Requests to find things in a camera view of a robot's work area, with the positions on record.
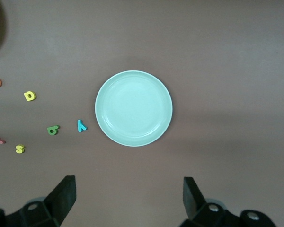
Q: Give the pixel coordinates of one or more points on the yellow letter s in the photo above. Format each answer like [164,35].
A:
[20,149]

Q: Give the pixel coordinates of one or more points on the green letter b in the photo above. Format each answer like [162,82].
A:
[56,128]

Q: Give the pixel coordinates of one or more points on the yellow letter a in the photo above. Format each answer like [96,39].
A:
[26,95]

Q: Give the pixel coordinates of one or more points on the light green plate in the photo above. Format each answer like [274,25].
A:
[133,108]

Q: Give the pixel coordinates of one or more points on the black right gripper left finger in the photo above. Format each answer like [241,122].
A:
[54,203]

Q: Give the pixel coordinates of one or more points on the teal letter y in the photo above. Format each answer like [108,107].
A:
[80,127]

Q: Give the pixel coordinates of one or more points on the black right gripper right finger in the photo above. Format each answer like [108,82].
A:
[198,210]

